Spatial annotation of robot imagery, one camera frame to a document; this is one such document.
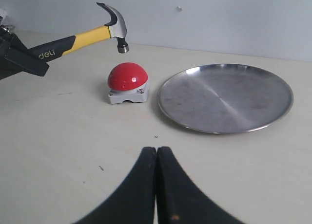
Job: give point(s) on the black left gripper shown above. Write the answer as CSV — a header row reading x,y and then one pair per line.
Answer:
x,y
14,56

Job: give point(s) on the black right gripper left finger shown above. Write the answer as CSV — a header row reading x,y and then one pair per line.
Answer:
x,y
133,202

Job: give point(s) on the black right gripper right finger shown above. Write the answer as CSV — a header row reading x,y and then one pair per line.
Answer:
x,y
179,200

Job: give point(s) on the yellow black claw hammer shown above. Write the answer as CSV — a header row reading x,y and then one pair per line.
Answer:
x,y
115,28

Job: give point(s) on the red dome push button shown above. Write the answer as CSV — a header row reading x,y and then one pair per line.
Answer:
x,y
128,81

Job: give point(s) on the round stainless steel plate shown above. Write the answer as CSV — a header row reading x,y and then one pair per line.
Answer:
x,y
225,98

